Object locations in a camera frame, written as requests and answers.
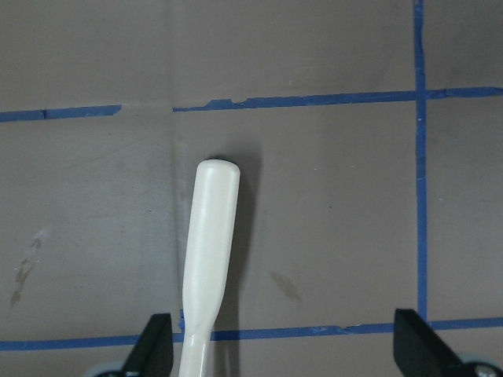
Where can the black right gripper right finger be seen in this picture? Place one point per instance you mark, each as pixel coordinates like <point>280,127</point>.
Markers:
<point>419,351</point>

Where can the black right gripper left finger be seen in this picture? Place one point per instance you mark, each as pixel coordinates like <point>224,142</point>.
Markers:
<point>153,353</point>

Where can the white brush black bristles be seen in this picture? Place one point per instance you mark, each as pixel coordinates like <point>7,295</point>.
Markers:
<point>207,255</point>

